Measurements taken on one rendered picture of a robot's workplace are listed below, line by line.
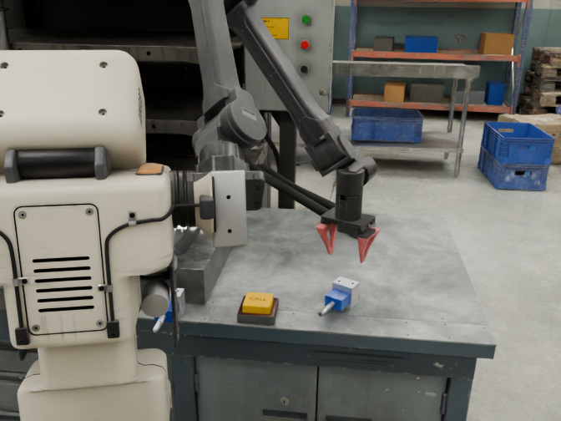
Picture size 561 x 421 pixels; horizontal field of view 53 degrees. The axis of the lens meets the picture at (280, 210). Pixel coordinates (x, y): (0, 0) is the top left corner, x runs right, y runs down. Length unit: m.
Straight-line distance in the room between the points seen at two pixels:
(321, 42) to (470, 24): 5.99
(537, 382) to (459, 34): 5.85
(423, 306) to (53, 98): 0.91
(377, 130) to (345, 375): 3.79
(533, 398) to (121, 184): 2.04
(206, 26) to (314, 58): 0.94
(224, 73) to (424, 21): 6.89
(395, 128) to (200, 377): 3.85
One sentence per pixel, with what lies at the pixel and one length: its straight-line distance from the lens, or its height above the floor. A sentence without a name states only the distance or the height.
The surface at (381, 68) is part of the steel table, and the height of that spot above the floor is 0.90.
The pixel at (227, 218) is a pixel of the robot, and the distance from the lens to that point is 0.81.
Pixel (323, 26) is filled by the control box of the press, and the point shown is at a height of 1.36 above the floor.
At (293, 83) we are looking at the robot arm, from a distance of 1.16.
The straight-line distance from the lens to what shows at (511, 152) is 4.77.
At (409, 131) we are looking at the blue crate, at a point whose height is 0.36.
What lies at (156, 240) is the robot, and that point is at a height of 1.16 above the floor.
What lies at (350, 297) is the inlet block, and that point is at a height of 0.83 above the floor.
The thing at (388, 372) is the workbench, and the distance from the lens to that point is 1.33.
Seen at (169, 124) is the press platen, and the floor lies 1.02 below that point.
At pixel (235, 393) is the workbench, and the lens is 1.41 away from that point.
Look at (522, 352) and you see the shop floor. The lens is 2.75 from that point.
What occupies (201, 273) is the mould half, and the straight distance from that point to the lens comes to 1.26.
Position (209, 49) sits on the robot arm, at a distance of 1.02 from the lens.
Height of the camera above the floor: 1.46
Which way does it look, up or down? 21 degrees down
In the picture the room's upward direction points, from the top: 1 degrees clockwise
